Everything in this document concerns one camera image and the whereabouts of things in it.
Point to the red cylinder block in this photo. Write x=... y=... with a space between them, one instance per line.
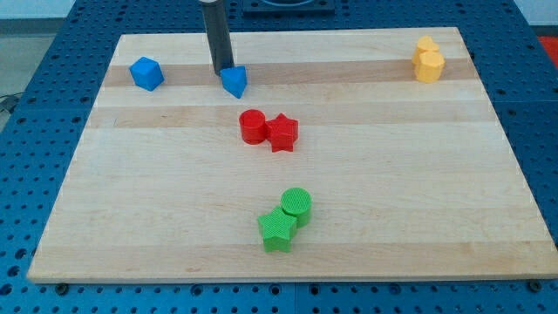
x=253 y=126

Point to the red star block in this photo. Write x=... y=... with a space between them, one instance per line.
x=282 y=133

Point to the green star block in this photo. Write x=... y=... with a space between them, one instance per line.
x=277 y=230

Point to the light wooden board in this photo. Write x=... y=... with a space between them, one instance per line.
x=409 y=181

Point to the blue cube block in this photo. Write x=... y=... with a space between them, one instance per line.
x=146 y=73

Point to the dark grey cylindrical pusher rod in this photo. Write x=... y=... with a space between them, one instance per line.
x=217 y=31

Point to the yellow heart block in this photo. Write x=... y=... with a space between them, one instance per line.
x=424 y=44

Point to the yellow hexagon block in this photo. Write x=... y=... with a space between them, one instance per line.
x=429 y=66

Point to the green cylinder block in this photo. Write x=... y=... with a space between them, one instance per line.
x=297 y=202

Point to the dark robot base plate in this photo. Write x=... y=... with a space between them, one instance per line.
x=287 y=7

